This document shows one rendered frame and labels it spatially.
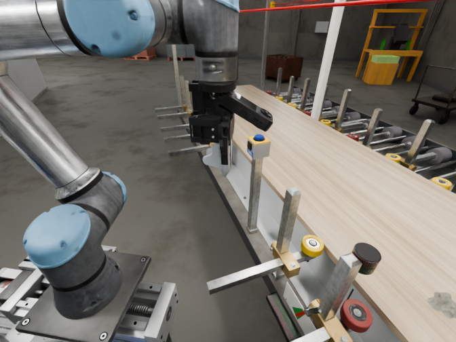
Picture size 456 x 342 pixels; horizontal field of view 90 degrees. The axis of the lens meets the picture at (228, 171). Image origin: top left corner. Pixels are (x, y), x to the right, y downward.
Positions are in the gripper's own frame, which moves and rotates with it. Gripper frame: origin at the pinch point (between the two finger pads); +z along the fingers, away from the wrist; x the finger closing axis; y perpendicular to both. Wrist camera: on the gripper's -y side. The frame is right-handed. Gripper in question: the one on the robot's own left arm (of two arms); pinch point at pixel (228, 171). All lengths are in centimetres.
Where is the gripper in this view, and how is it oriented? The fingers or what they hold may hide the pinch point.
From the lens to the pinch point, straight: 53.6
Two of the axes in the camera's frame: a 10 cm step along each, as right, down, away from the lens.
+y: -9.9, -0.8, 1.2
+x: -1.5, 5.5, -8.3
